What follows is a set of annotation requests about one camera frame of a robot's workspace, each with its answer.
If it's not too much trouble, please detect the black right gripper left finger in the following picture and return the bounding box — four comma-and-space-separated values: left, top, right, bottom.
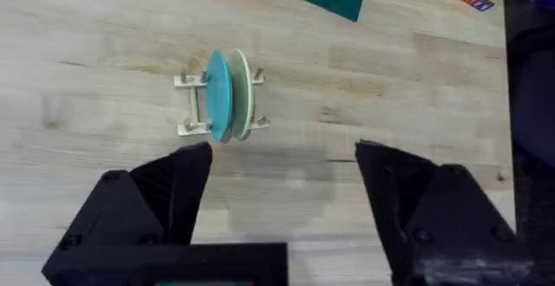
42, 141, 214, 277

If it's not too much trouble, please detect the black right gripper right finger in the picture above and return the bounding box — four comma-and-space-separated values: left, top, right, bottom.
354, 139, 534, 286

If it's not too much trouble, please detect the small wooden peg rack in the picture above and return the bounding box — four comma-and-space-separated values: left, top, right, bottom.
173, 66, 271, 138

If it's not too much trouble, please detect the blue plate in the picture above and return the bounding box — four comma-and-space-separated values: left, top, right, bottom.
205, 49, 234, 144

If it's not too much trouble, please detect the pale green plate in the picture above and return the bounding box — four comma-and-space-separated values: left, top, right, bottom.
225, 49, 255, 142

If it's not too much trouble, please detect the black upright post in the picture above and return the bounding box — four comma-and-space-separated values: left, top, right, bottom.
503, 0, 555, 286

